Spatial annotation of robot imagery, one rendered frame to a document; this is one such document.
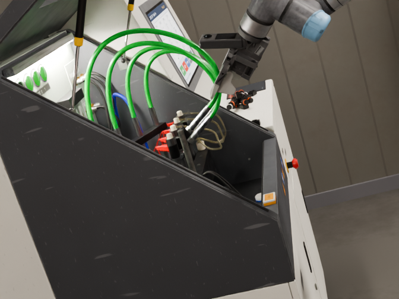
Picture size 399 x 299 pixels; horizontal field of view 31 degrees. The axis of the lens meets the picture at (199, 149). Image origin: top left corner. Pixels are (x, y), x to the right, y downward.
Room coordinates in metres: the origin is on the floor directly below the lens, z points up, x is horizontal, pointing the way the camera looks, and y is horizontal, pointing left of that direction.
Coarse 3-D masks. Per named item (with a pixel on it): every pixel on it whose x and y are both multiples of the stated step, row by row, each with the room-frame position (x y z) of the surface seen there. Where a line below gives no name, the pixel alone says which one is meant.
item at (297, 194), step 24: (96, 0) 2.29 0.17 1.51; (120, 0) 2.28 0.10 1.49; (144, 0) 2.55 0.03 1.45; (72, 24) 2.31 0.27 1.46; (96, 24) 2.30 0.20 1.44; (120, 24) 2.28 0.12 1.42; (144, 24) 2.35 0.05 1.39; (120, 48) 2.29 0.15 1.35; (192, 48) 2.89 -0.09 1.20; (168, 72) 2.28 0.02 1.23; (288, 144) 2.80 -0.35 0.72; (312, 240) 2.66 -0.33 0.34; (312, 264) 2.26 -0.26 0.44
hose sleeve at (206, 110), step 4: (204, 108) 1.89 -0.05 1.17; (208, 108) 1.89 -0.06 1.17; (200, 112) 1.90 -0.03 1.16; (204, 112) 1.89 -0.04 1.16; (208, 112) 1.89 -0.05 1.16; (200, 116) 1.89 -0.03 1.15; (204, 116) 1.89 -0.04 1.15; (196, 120) 1.89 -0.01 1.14; (200, 120) 1.89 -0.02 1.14; (192, 124) 1.90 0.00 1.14; (196, 124) 1.89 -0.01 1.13; (192, 128) 1.90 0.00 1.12
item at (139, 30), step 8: (120, 32) 1.92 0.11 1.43; (128, 32) 1.91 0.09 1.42; (136, 32) 1.91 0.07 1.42; (144, 32) 1.91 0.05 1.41; (152, 32) 1.90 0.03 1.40; (160, 32) 1.90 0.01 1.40; (168, 32) 1.90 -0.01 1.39; (104, 40) 1.93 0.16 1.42; (112, 40) 1.92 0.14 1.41; (184, 40) 1.89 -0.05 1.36; (96, 56) 1.93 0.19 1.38; (208, 56) 1.88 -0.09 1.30; (88, 64) 1.94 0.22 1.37; (88, 72) 1.94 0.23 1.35; (216, 72) 1.88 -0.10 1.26; (88, 80) 1.94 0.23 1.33; (88, 88) 1.94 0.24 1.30; (88, 96) 1.94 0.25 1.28; (216, 96) 1.88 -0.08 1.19; (88, 104) 1.94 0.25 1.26; (208, 104) 1.89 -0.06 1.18; (88, 112) 1.94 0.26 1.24
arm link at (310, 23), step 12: (300, 0) 1.74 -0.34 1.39; (312, 0) 1.80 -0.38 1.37; (288, 12) 1.73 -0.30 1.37; (300, 12) 1.72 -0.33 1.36; (312, 12) 1.72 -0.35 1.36; (324, 12) 1.73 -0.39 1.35; (288, 24) 1.74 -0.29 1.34; (300, 24) 1.72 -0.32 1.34; (312, 24) 1.71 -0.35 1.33; (324, 24) 1.71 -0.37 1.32; (312, 36) 1.72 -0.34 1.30
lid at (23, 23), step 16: (16, 0) 1.58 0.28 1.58; (32, 0) 1.57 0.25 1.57; (48, 0) 1.76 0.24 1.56; (64, 0) 1.90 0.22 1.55; (0, 16) 1.59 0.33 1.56; (16, 16) 1.58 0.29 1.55; (32, 16) 1.67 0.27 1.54; (48, 16) 1.88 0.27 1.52; (64, 16) 2.15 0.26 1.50; (0, 32) 1.59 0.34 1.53; (16, 32) 1.65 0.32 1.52; (32, 32) 1.86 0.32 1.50; (48, 32) 2.12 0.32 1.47; (0, 48) 1.63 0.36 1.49; (16, 48) 1.83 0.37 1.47; (0, 64) 1.76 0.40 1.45
